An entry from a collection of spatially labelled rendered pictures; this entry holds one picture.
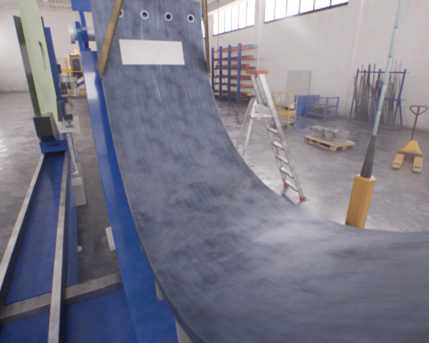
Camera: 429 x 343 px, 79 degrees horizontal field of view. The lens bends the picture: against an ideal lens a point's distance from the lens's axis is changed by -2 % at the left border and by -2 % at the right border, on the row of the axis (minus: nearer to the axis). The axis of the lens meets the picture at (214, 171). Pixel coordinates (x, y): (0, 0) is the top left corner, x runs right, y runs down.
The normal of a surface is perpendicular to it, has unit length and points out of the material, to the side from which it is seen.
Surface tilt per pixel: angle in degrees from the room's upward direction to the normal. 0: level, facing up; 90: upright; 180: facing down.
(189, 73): 65
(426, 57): 90
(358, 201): 90
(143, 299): 7
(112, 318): 0
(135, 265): 17
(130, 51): 75
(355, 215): 90
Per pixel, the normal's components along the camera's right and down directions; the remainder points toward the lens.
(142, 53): 0.42, 0.07
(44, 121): 0.45, 0.31
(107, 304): 0.00, -0.93
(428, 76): -0.89, 0.16
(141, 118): 0.31, -0.43
